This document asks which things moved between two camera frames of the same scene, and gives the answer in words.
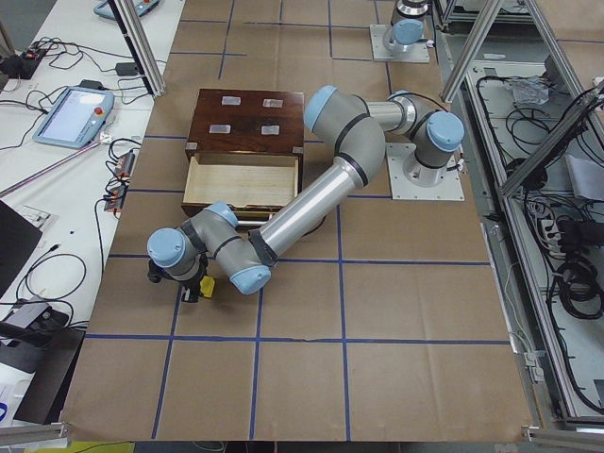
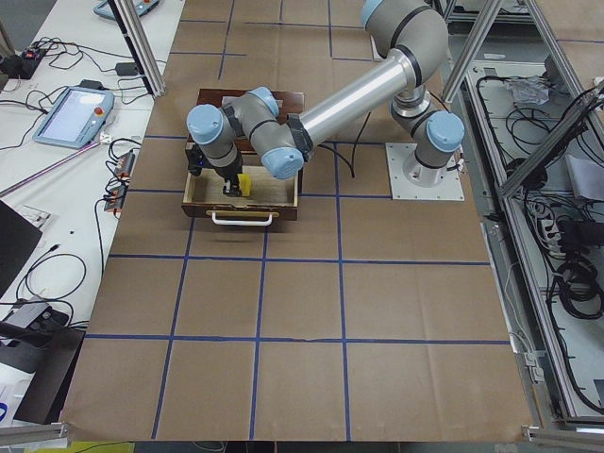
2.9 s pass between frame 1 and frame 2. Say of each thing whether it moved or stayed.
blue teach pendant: stayed
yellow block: moved
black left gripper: moved
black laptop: stayed
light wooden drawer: stayed
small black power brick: stayed
